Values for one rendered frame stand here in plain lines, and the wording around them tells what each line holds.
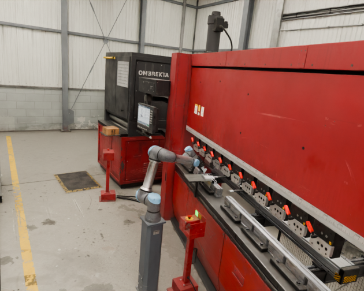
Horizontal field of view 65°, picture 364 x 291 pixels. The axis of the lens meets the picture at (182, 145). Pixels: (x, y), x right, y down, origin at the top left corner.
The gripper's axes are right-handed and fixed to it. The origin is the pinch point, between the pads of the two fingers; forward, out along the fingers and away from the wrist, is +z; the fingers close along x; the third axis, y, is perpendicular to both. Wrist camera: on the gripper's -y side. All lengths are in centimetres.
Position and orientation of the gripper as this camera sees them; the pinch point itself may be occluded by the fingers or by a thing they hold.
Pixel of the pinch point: (203, 173)
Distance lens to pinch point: 306.4
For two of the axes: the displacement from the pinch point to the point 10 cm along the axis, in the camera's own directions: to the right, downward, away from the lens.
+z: 5.4, 7.4, 3.9
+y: 7.9, -6.1, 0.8
